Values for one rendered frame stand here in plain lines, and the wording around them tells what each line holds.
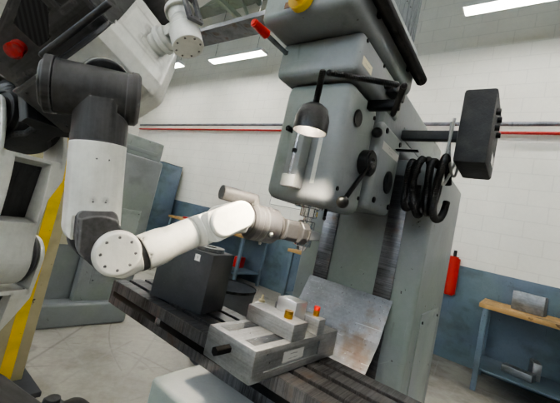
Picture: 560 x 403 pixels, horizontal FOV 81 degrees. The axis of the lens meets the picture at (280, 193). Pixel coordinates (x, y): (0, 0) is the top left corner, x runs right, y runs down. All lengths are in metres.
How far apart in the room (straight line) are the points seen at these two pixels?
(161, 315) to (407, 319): 0.76
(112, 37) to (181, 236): 0.40
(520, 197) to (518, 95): 1.37
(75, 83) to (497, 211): 4.82
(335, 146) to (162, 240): 0.44
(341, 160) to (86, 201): 0.54
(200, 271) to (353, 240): 0.55
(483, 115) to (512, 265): 4.01
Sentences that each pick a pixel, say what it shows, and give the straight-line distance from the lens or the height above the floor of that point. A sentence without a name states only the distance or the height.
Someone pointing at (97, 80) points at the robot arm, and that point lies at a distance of 0.65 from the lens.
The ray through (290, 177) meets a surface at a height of 1.36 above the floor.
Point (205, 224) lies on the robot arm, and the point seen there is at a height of 1.21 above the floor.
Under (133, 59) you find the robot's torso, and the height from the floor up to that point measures 1.50.
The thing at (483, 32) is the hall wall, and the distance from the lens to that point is 6.01.
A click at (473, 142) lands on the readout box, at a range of 1.02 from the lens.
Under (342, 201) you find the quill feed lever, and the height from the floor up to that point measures 1.33.
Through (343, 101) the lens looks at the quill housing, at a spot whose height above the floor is 1.57.
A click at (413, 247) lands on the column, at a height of 1.26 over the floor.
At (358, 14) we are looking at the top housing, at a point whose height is 1.73.
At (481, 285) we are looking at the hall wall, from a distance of 4.97.
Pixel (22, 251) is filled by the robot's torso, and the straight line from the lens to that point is 1.04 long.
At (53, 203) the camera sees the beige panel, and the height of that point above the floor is 1.06.
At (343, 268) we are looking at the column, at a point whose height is 1.14.
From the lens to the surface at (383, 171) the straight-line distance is 1.01.
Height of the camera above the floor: 1.25
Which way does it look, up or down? 5 degrees up
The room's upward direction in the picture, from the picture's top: 13 degrees clockwise
